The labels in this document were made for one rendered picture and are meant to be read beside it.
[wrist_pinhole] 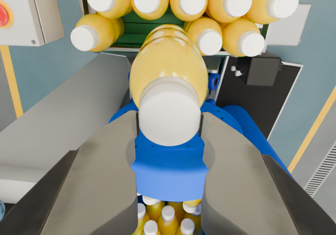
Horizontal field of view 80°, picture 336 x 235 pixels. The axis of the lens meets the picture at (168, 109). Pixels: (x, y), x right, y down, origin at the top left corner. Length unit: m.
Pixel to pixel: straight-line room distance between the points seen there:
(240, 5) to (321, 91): 1.67
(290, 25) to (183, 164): 0.50
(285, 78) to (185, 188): 1.34
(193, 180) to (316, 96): 1.73
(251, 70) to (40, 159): 0.56
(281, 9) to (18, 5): 0.41
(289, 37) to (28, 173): 0.75
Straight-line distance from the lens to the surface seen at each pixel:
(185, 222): 0.67
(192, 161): 0.34
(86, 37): 0.38
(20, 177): 0.57
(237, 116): 1.40
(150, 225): 0.66
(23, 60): 1.84
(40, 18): 0.44
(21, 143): 0.68
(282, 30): 0.68
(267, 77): 0.54
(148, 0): 0.35
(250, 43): 0.39
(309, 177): 2.57
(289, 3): 0.40
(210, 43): 0.37
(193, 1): 0.36
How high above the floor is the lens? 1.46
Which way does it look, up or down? 62 degrees down
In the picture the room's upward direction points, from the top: 180 degrees counter-clockwise
